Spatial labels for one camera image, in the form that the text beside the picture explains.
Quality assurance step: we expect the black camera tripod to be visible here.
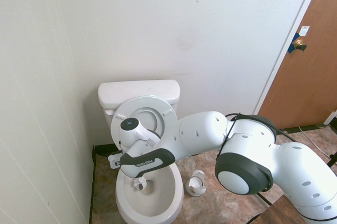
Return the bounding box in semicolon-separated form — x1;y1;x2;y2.
256;151;337;207

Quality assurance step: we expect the dark wooden table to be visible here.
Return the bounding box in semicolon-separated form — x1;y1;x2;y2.
259;194;308;224

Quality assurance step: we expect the white tank lid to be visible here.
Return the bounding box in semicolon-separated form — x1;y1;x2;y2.
97;79;182;109

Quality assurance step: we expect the white flat board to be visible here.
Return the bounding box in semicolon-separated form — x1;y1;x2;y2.
323;108;337;126

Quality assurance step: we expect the white door label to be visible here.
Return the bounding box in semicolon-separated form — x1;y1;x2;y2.
298;25;311;37

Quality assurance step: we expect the brown wooden door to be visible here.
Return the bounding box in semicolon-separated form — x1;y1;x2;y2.
259;0;337;130

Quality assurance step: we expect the white toilet seat lid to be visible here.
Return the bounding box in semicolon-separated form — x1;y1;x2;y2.
110;95;180;154

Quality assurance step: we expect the white toilet brush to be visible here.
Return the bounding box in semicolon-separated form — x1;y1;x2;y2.
132;176;147;191

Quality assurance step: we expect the brass door knob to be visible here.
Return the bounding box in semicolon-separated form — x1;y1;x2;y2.
293;38;308;52

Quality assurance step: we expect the white toilet brush holder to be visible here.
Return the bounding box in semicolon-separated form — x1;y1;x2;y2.
186;169;206;198

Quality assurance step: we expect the white door frame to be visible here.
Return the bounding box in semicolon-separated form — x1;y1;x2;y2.
253;0;328;116

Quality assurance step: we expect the white toilet tank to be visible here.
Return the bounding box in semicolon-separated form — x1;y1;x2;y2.
97;79;182;130

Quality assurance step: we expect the white toilet bowl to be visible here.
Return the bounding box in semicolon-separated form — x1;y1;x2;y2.
115;155;184;224

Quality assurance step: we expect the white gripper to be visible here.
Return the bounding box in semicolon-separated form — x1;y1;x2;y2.
107;151;125;169

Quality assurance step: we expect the blue tape strip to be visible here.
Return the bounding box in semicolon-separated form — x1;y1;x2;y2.
288;32;301;54

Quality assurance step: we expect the white floor cable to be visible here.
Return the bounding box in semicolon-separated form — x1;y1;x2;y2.
298;126;333;157

